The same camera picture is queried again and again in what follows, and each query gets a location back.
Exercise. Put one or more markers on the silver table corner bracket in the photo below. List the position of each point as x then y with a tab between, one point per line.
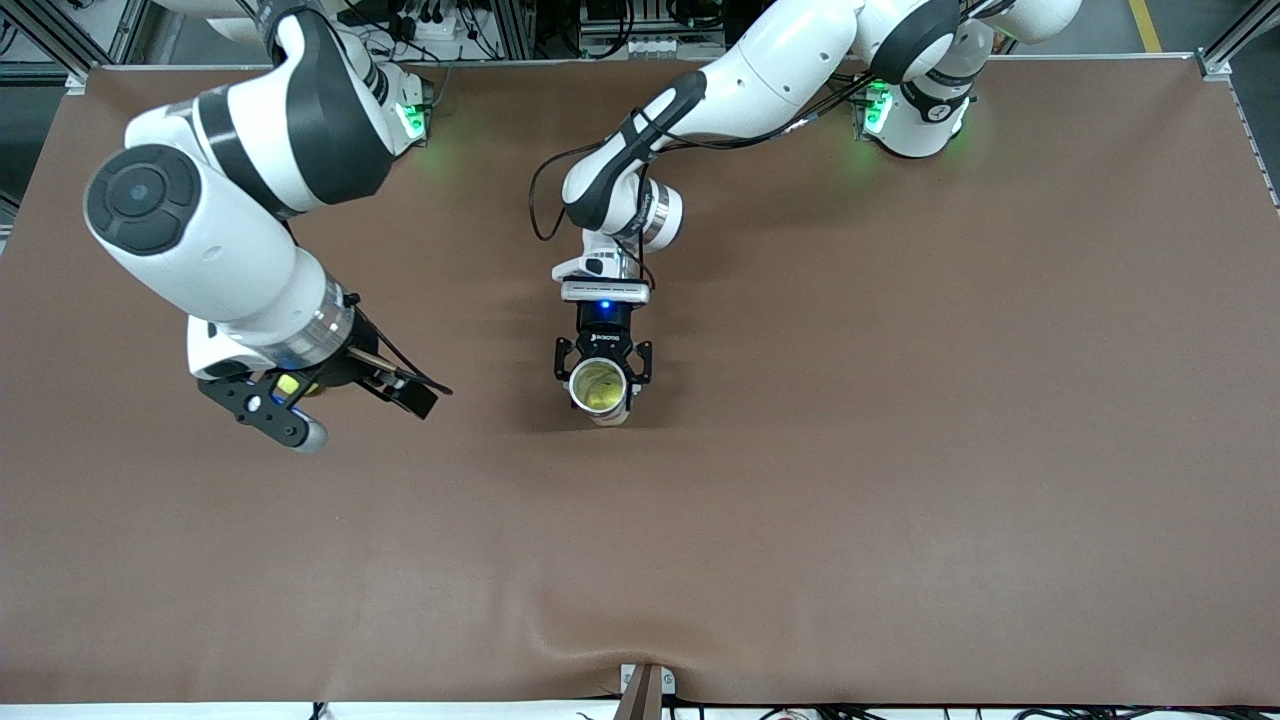
1218	68
76	82

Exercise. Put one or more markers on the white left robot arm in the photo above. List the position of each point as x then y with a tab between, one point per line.
790	60

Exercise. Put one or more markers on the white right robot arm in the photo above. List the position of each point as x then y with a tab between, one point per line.
200	240

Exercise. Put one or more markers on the aluminium frame post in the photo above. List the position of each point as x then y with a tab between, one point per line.
515	28

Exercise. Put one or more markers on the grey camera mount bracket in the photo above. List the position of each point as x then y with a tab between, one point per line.
648	695

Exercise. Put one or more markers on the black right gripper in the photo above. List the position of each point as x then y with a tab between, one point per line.
346	369

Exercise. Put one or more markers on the white power strip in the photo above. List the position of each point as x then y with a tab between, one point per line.
650	46

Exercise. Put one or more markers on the aluminium frame profile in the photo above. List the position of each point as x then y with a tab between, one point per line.
45	32
1237	32

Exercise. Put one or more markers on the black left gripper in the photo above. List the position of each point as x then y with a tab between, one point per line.
603	342

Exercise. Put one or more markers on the blue white tennis ball can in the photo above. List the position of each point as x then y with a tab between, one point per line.
612	418

